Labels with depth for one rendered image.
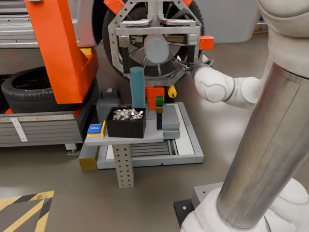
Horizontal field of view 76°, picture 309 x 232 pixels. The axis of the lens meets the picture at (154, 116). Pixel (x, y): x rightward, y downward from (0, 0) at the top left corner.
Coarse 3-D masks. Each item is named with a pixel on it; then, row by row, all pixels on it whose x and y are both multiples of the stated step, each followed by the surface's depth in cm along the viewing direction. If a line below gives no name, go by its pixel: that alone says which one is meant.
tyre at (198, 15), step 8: (192, 8) 117; (112, 16) 116; (200, 16) 120; (104, 24) 119; (104, 32) 121; (104, 40) 124; (104, 48) 127; (112, 64) 132; (120, 72) 136; (128, 80) 139
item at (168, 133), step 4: (164, 128) 164; (168, 128) 164; (172, 128) 164; (176, 128) 165; (164, 132) 159; (168, 132) 160; (172, 132) 160; (176, 132) 160; (164, 136) 162; (168, 136) 162; (172, 136) 162; (176, 136) 163
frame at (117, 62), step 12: (132, 0) 105; (144, 0) 106; (156, 0) 106; (168, 0) 107; (180, 0) 107; (120, 12) 108; (120, 60) 128; (180, 72) 130; (156, 84) 133; (168, 84) 134
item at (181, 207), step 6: (174, 204) 92; (180, 204) 92; (186, 204) 92; (192, 204) 92; (180, 210) 90; (186, 210) 90; (192, 210) 90; (180, 216) 87; (186, 216) 87; (180, 222) 85; (180, 228) 86
